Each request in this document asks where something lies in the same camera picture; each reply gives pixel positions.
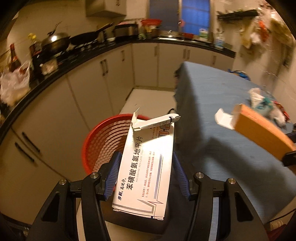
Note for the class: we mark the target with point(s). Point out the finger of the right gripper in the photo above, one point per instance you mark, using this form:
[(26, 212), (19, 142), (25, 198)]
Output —
[(289, 159)]

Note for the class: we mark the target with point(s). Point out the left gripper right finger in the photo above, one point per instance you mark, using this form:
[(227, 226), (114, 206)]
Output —
[(181, 176)]

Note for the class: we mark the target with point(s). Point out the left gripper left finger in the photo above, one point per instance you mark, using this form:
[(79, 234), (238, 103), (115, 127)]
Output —
[(111, 174)]

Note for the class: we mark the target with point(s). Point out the white medicine box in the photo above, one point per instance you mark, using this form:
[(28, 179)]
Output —
[(145, 169)]

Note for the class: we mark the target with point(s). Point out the white ointment tube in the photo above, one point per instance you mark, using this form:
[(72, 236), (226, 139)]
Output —
[(138, 125)]

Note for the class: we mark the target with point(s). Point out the black kitchen countertop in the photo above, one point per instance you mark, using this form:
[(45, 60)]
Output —
[(86, 56)]

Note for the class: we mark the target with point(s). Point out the kitchen window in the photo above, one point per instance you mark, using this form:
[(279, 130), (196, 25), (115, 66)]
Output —
[(188, 16)]

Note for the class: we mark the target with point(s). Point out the red plastic basket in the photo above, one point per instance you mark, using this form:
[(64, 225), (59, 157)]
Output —
[(106, 138)]

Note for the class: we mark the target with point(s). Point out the blue tablecloth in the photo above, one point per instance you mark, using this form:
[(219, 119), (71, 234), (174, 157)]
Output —
[(221, 153)]

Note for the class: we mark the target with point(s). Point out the hanging plastic bags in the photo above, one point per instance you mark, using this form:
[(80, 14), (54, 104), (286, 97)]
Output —
[(266, 30)]

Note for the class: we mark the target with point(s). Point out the white plastic bag on counter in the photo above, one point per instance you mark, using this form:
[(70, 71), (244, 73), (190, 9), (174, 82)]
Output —
[(15, 85)]

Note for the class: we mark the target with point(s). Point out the black frying pan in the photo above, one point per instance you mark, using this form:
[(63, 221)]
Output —
[(88, 37)]

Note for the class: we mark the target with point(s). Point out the steel wok with lid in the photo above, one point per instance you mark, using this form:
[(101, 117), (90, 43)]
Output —
[(55, 42)]

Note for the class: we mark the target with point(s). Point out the dark sauce bottle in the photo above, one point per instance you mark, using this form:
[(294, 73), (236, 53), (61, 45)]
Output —
[(15, 62)]

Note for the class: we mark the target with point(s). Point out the steel rice cooker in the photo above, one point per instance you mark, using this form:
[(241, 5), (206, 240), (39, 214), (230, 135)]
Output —
[(123, 30)]

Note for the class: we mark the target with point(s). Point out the red colander bowl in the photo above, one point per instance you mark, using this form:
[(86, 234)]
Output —
[(151, 22)]

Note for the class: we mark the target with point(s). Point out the black wall shelf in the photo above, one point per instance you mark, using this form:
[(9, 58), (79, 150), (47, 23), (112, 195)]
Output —
[(238, 15)]

